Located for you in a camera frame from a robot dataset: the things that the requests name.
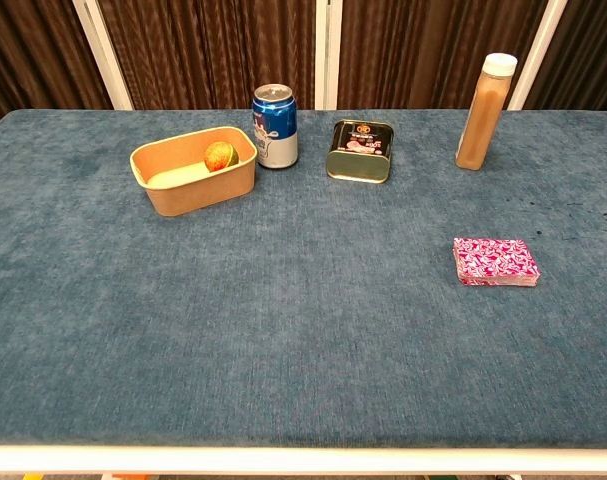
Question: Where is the pink patterned card deck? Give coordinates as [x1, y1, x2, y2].
[452, 236, 541, 289]

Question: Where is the tan paper bowl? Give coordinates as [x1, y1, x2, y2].
[129, 125, 259, 218]

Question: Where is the blue table cloth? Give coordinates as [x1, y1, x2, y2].
[0, 108, 607, 449]

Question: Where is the black gold luncheon meat tin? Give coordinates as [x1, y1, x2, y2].
[325, 118, 395, 185]

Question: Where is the blue white drink can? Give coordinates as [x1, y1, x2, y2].
[251, 83, 300, 170]

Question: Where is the red green round fruit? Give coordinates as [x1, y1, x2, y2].
[203, 141, 240, 173]

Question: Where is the brown drink bottle white cap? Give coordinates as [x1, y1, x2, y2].
[454, 52, 519, 172]

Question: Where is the brown pleated curtain panel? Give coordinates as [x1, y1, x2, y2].
[337, 0, 550, 111]
[0, 0, 113, 132]
[525, 0, 607, 112]
[96, 0, 317, 111]

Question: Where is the white partition post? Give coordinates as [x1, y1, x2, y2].
[71, 0, 134, 111]
[507, 0, 569, 111]
[314, 0, 343, 111]

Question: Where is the white table frame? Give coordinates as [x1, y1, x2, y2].
[0, 442, 607, 476]

